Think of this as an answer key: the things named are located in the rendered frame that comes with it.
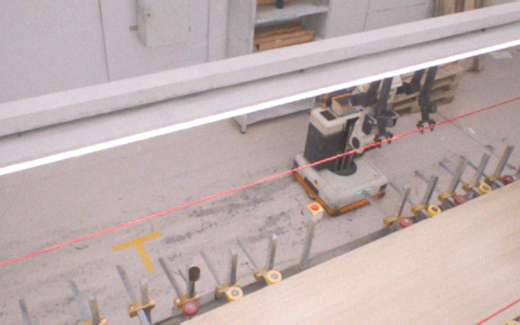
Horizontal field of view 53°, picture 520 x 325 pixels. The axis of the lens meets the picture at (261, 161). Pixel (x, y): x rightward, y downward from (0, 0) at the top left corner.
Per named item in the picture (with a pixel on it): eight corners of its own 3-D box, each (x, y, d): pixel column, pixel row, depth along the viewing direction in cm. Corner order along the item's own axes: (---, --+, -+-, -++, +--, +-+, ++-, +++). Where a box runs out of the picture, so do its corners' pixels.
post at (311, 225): (297, 265, 328) (308, 215, 299) (303, 263, 330) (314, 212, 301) (301, 271, 325) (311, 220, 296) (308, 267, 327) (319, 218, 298)
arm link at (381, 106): (395, 59, 356) (383, 61, 351) (401, 62, 352) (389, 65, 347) (382, 112, 382) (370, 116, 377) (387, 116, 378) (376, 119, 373)
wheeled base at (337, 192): (289, 173, 498) (292, 153, 482) (342, 156, 526) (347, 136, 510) (329, 219, 455) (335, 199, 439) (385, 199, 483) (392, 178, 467)
